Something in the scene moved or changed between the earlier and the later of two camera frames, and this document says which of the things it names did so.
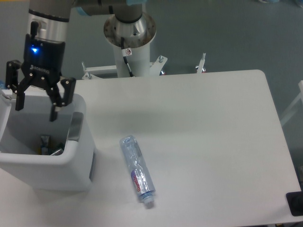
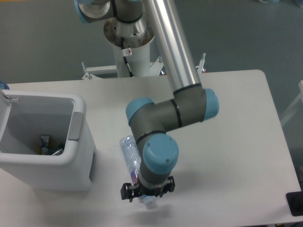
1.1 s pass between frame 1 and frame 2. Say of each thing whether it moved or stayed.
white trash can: stayed
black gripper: moved
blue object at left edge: stayed
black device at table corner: stayed
